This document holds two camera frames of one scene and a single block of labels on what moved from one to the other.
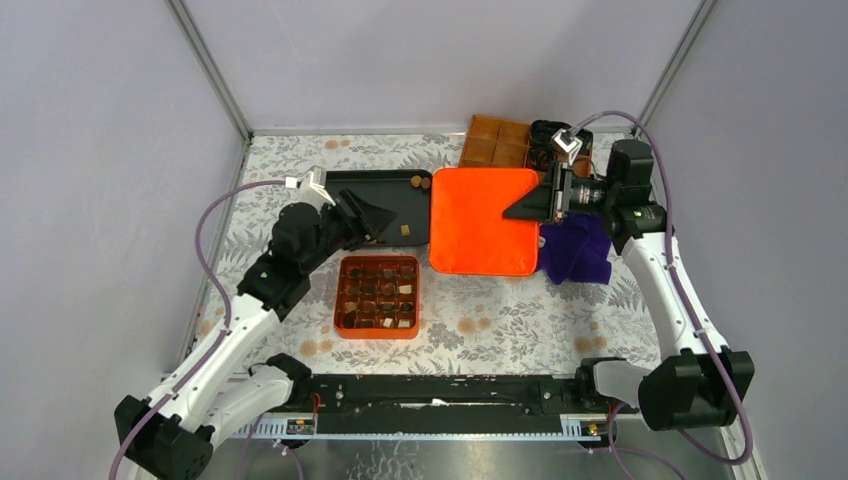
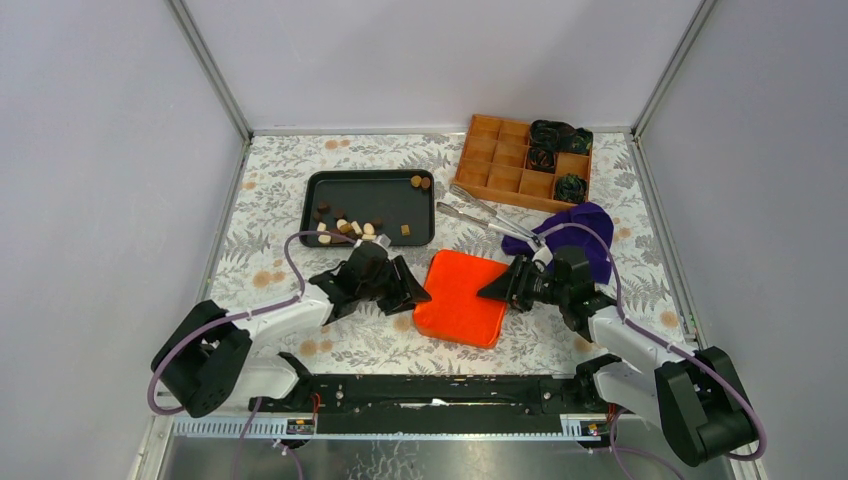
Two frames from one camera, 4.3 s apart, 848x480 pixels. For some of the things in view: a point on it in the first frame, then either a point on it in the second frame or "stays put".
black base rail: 445,404 stays put
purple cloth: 576,249 stays put
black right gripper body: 565,194 -> 532,286
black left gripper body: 339,232 -> 390,294
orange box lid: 469,233 -> 455,311
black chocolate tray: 405,193 stays put
